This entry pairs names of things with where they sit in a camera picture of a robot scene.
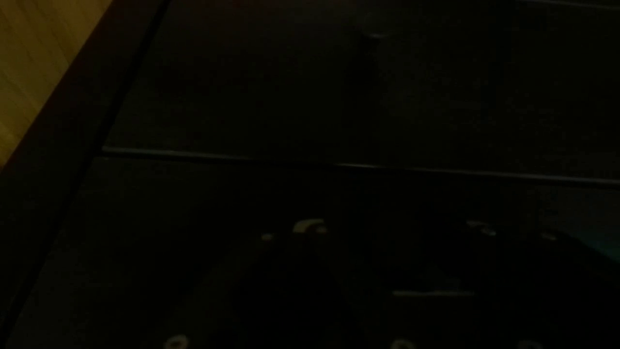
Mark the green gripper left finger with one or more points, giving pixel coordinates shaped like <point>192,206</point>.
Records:
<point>284,291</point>

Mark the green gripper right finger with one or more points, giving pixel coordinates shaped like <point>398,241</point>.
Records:
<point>535,291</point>

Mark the dark wooden drawer cabinet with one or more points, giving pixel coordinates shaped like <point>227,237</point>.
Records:
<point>65,161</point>

